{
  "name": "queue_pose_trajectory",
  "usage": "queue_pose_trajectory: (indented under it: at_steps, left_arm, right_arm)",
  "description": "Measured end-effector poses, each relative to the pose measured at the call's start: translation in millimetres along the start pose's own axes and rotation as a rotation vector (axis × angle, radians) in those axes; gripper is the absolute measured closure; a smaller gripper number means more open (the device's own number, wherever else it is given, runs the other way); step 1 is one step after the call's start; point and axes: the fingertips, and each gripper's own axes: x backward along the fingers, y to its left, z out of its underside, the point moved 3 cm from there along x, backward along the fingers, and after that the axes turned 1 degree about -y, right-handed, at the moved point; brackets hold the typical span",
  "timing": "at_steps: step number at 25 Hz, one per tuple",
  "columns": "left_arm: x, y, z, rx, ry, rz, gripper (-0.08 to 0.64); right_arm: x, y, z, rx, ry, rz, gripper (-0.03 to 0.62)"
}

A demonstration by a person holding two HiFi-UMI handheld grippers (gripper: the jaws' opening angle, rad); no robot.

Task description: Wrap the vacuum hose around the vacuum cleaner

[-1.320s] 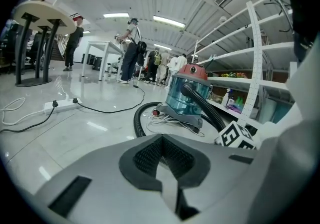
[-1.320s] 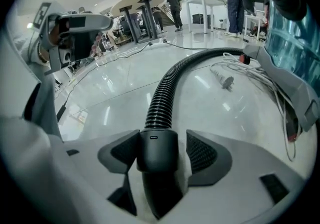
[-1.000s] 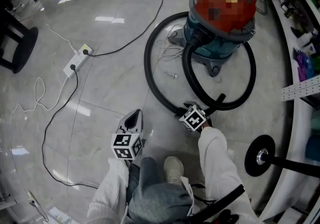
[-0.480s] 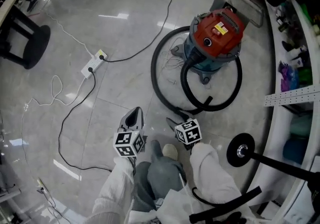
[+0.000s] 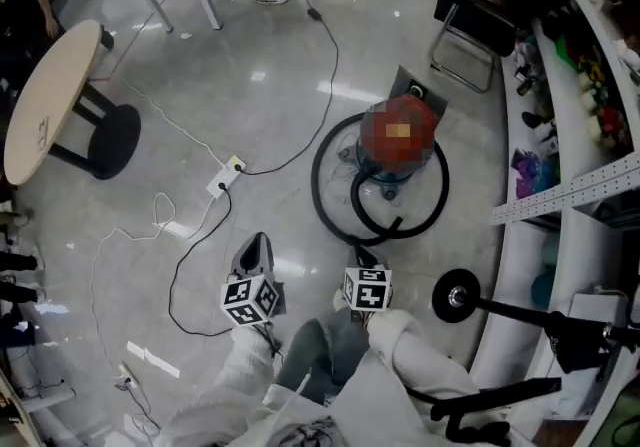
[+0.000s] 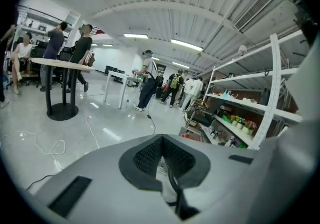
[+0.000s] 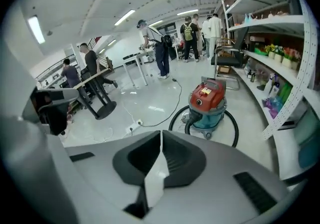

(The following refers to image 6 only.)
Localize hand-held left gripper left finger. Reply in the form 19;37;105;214
34;134;181;224

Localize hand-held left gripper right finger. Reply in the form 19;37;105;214
162;134;273;224

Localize black shoulder bag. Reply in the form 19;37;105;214
153;75;165;99

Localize red vacuum cleaner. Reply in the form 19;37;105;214
180;131;202;141

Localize potted yellow flowers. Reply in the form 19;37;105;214
231;114;245;130

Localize potted red flowers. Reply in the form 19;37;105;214
244;119;258;135

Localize black folding chair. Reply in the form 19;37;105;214
186;97;226;126

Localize brown wooden rack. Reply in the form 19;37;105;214
192;99;209;110

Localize turquoise plastic item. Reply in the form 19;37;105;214
219;89;236;99

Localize white rectangular table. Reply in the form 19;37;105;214
103;70;144;110

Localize dark brown wooden stand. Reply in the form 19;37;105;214
84;52;97;67

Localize white metal shelving unit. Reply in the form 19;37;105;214
178;30;305;150

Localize long ceiling light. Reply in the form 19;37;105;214
122;33;149;39
171;61;190;69
170;38;204;52

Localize round beige table black base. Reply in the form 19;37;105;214
31;57;96;122

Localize black office chair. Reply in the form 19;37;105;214
58;47;76;86
29;41;50;87

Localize black mezzanine railing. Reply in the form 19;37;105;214
87;27;105;36

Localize white ceiling air conditioner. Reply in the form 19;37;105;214
233;0;280;31

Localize black body-worn box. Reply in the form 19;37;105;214
294;10;320;46

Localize white floor cable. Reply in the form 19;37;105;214
0;130;66;170
84;114;101;149

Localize black cable with adapter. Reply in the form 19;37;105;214
146;102;158;135

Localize white wall shelf unit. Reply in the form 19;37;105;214
15;4;81;41

